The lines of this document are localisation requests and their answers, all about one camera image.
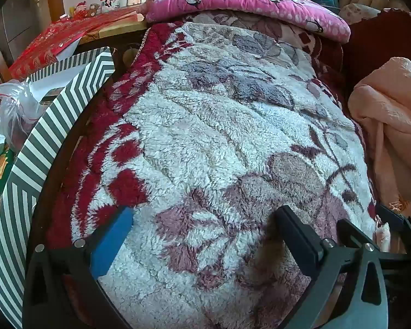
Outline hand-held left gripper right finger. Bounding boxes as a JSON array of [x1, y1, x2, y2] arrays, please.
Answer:
[[272, 205, 389, 329]]

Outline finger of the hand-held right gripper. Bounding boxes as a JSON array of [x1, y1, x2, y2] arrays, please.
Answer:
[[376, 204, 411, 268]]

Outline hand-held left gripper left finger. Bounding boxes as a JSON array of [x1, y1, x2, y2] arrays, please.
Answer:
[[22, 206, 136, 329]]

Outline green white striped box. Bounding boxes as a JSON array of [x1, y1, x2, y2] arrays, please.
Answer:
[[0, 46, 116, 329]]

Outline peach blanket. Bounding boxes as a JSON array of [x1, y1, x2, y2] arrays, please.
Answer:
[[347, 56, 411, 213]]

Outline green yellow snack packet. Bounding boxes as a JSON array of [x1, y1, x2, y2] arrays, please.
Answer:
[[0, 147, 15, 207]]

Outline floral fleece blanket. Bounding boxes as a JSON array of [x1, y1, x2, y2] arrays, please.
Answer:
[[44, 10, 379, 329]]

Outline clear plastic bag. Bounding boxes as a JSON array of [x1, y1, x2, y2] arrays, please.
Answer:
[[0, 80, 47, 151]]

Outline dark red blanket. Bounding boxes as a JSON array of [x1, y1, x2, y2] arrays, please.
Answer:
[[342, 8, 411, 86]]

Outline red patterned tablecloth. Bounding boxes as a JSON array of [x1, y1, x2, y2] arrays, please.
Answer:
[[8, 7, 138, 81]]

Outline wooden table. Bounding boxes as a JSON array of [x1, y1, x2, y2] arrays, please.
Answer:
[[79, 20, 148, 45]]

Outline plush toys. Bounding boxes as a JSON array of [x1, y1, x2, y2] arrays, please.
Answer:
[[68, 2, 101, 19]]

